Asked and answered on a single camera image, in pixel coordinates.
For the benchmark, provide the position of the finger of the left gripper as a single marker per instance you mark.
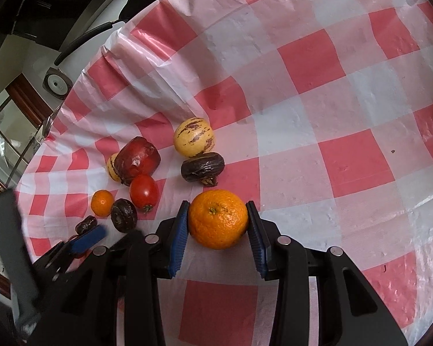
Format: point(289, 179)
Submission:
point(86, 241)

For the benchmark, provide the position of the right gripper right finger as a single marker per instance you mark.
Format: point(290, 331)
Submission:
point(350, 310)

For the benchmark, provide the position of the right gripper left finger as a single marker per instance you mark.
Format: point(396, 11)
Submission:
point(149, 258)

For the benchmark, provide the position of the dark wrinkled fruit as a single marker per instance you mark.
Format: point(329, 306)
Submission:
point(87, 224)
point(204, 168)
point(123, 215)

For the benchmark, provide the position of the medium orange mandarin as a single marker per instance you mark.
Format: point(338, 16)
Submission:
point(101, 203)

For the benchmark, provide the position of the small red tomato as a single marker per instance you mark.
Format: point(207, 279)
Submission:
point(144, 193)

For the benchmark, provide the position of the small orange mandarin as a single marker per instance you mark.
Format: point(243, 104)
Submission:
point(217, 219)

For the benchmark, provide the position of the yellow striped melon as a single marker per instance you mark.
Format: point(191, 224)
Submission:
point(194, 137)
point(110, 166)

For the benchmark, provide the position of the dark red wrinkled apple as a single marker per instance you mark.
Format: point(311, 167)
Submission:
point(138, 156)

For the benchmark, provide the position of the large red tomato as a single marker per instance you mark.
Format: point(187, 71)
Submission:
point(72, 239)

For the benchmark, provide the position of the black frying pan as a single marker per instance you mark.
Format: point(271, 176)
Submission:
point(82, 39)

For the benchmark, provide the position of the red white checkered tablecloth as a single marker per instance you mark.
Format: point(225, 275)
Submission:
point(321, 109)

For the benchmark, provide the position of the round wall clock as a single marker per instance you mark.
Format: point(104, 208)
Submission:
point(57, 83)

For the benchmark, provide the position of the wooden door frame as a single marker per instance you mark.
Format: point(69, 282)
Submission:
point(28, 101)

